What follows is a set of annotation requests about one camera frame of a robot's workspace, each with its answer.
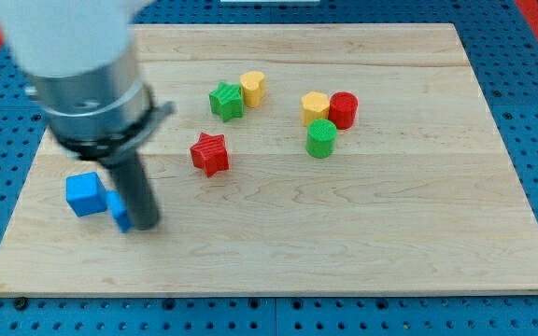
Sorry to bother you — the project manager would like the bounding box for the yellow heart block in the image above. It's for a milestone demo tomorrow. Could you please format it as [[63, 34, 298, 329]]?
[[240, 71, 266, 108]]

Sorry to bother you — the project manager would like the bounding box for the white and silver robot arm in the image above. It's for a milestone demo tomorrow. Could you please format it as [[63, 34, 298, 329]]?
[[0, 0, 174, 163]]

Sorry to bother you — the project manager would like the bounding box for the blue cube block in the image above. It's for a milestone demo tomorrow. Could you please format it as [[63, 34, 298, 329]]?
[[65, 172, 107, 217]]

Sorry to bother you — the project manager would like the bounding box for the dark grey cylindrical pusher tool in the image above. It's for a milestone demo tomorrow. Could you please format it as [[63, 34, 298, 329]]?
[[99, 151, 161, 231]]

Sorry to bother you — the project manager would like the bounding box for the red star block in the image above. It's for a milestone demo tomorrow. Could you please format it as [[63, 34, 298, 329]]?
[[190, 133, 230, 177]]

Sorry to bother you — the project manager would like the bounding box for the green cylinder block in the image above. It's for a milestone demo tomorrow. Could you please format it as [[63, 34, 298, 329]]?
[[305, 119, 337, 159]]

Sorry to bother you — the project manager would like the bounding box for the light wooden board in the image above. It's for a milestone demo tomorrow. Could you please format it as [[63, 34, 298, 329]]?
[[0, 23, 538, 298]]

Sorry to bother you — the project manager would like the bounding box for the yellow hexagon block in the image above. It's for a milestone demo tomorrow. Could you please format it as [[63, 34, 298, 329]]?
[[301, 91, 330, 127]]

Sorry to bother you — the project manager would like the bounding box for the green star block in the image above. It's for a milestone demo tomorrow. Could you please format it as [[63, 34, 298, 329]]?
[[209, 82, 244, 122]]

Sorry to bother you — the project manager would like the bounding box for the red cylinder block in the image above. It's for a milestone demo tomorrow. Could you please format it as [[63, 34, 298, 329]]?
[[328, 91, 359, 130]]

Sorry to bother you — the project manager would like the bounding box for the blue triangle block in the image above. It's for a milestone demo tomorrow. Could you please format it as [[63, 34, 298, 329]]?
[[106, 190, 132, 233]]

